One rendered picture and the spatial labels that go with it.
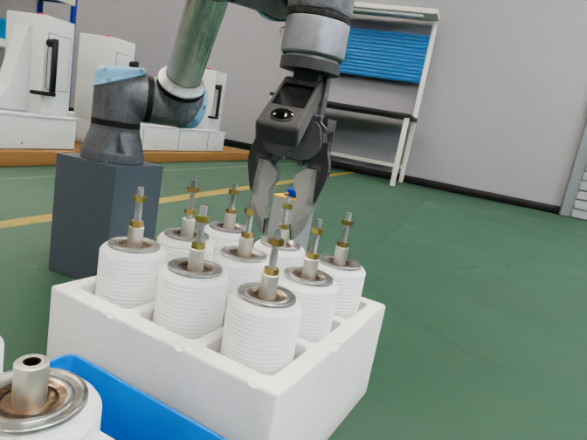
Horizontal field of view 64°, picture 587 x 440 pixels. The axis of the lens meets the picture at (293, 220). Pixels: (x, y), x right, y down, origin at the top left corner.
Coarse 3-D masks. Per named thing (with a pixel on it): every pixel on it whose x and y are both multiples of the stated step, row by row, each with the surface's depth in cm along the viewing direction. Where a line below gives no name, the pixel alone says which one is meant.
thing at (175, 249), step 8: (160, 240) 77; (168, 240) 77; (176, 240) 77; (208, 240) 80; (168, 248) 76; (176, 248) 76; (184, 248) 76; (208, 248) 78; (168, 256) 76; (176, 256) 76; (184, 256) 76; (208, 256) 79
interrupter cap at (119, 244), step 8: (112, 240) 70; (120, 240) 70; (144, 240) 72; (152, 240) 73; (112, 248) 67; (120, 248) 66; (128, 248) 67; (136, 248) 69; (144, 248) 69; (152, 248) 70; (160, 248) 71
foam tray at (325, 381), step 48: (48, 336) 70; (96, 336) 64; (144, 336) 60; (336, 336) 68; (144, 384) 61; (192, 384) 57; (240, 384) 53; (288, 384) 54; (336, 384) 70; (240, 432) 54; (288, 432) 57
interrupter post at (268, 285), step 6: (264, 276) 58; (270, 276) 58; (276, 276) 58; (264, 282) 58; (270, 282) 58; (276, 282) 59; (264, 288) 58; (270, 288) 58; (276, 288) 59; (264, 294) 58; (270, 294) 59
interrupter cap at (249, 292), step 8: (240, 288) 60; (248, 288) 60; (256, 288) 61; (280, 288) 62; (240, 296) 57; (248, 296) 58; (256, 296) 59; (280, 296) 60; (288, 296) 60; (256, 304) 56; (264, 304) 56; (272, 304) 56; (280, 304) 57; (288, 304) 57
